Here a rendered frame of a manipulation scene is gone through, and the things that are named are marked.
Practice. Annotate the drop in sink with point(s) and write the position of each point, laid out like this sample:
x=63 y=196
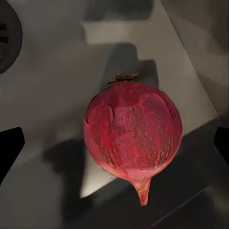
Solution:
x=62 y=53

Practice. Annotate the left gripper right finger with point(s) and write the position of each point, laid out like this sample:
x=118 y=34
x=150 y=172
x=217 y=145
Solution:
x=221 y=141

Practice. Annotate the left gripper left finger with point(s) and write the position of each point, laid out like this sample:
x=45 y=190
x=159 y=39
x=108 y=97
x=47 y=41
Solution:
x=11 y=143

